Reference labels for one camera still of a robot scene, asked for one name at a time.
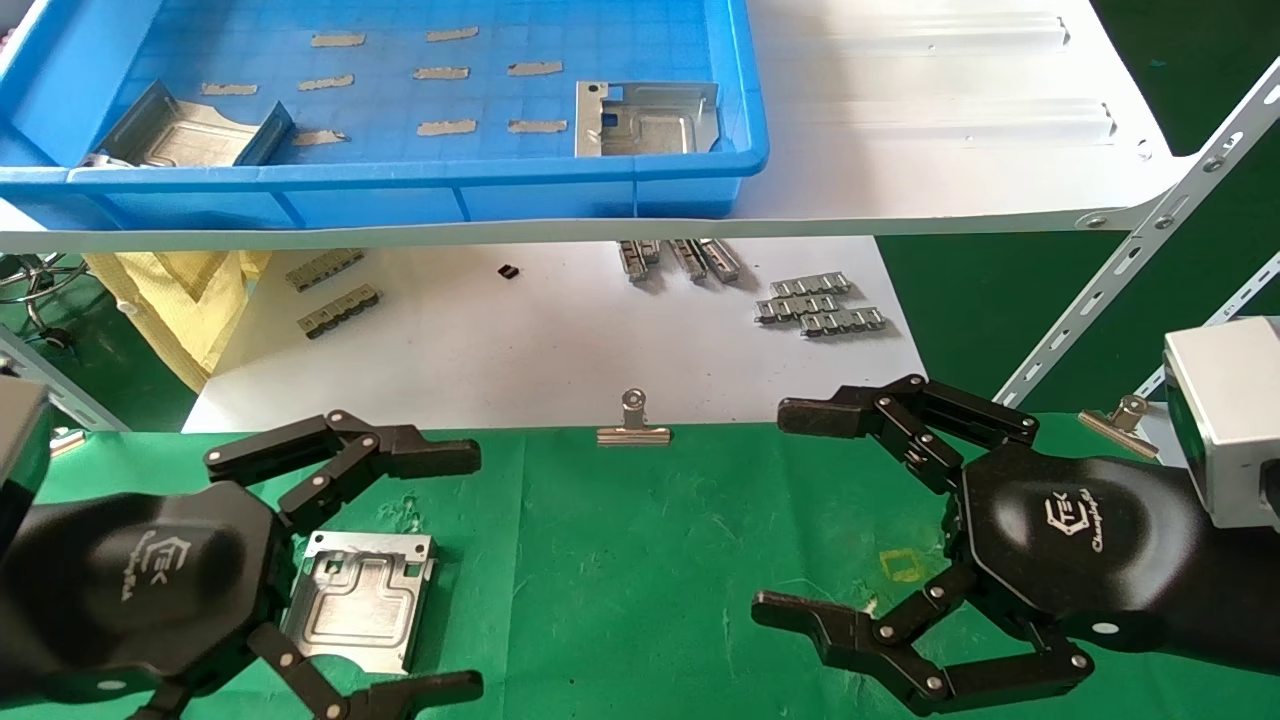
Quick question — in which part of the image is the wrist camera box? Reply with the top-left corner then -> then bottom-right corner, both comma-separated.
1163,317 -> 1280,529
0,375 -> 53,531

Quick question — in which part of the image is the white rack shelf board flat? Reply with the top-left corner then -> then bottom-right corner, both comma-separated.
180,237 -> 926,433

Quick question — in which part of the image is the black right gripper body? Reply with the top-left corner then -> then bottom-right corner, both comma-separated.
950,447 -> 1216,661

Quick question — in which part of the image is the blue plastic bin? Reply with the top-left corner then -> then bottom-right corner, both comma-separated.
0,0 -> 771,231

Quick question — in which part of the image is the stamped sheet metal tray part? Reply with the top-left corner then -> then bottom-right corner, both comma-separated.
92,80 -> 296,169
280,531 -> 438,674
575,80 -> 722,159

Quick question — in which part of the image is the yellow cloth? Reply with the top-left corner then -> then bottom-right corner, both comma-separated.
85,250 -> 273,393

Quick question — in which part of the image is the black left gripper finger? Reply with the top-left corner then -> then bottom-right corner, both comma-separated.
205,410 -> 481,531
130,625 -> 484,720

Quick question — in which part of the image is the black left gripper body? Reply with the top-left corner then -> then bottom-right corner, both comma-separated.
0,480 -> 298,703

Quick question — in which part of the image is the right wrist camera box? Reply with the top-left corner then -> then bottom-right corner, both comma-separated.
1163,317 -> 1280,529

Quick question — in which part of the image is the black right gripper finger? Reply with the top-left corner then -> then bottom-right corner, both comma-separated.
752,565 -> 1094,716
777,375 -> 1041,496

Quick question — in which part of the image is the green tablecloth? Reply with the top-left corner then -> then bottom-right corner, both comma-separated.
0,412 -> 1280,720

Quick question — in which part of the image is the white rack shelf board ribbed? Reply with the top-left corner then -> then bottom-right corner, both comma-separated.
0,0 -> 1201,253

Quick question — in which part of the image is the wire stool base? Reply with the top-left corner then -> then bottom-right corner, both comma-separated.
0,253 -> 91,353

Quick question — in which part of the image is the white perforated rack post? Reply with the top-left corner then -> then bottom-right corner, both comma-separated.
0,328 -> 131,433
995,60 -> 1280,406

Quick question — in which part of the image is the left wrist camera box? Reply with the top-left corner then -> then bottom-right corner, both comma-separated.
0,375 -> 53,531

